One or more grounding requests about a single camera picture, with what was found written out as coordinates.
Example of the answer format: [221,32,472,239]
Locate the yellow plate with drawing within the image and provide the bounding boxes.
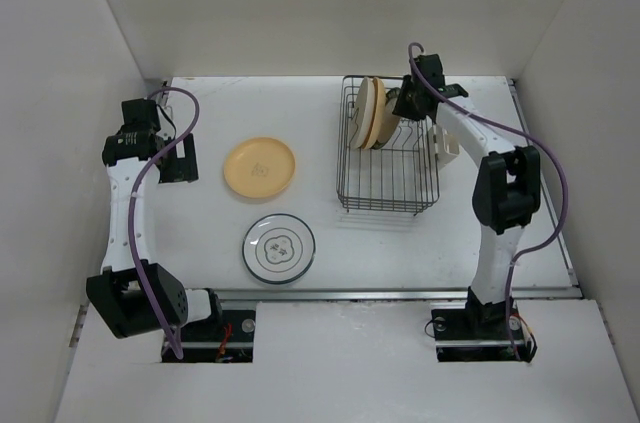
[223,137,296,199]

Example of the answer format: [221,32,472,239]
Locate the grey rimmed plate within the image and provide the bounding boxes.
[242,213,316,285]

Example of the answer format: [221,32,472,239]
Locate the grey patterned plate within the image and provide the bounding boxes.
[372,88,401,149]

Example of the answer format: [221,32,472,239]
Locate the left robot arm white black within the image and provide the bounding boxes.
[86,98,224,340]

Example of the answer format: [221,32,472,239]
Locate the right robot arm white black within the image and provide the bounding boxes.
[393,54,541,339]

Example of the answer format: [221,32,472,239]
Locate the cream plate leftmost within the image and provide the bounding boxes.
[350,77,376,148]

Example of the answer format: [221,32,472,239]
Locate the beige cutlery holder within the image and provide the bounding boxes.
[427,125,460,169]

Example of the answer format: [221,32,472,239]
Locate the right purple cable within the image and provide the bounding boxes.
[406,41,570,363]

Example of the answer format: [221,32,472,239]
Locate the purple cable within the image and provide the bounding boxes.
[130,86,201,361]
[406,41,570,363]

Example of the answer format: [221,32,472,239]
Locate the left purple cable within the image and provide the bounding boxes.
[130,86,201,361]

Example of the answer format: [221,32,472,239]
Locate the black wire dish rack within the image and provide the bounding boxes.
[336,75,439,215]

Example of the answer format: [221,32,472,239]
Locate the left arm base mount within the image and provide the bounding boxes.
[160,302,257,364]

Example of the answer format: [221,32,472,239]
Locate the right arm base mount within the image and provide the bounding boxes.
[425,305,538,363]

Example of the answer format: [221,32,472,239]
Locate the aluminium rail side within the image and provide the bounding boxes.
[507,78,580,288]

